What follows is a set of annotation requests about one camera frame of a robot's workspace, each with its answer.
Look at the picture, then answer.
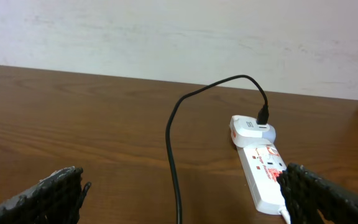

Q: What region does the black USB charging cable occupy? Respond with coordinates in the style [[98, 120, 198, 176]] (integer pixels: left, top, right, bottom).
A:
[[165, 74, 270, 224]]

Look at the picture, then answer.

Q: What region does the white power strip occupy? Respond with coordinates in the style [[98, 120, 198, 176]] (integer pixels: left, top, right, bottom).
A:
[[237, 145, 287, 215]]

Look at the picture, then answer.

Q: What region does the white USB charger adapter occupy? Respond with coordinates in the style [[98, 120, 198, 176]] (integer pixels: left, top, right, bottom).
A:
[[229, 115, 276, 148]]

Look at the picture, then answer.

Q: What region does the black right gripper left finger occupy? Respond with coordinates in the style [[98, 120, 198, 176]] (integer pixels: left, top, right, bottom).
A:
[[0, 166, 91, 224]]

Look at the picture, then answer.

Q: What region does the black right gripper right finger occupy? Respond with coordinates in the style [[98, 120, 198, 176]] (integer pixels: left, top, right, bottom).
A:
[[277, 163, 358, 223]]

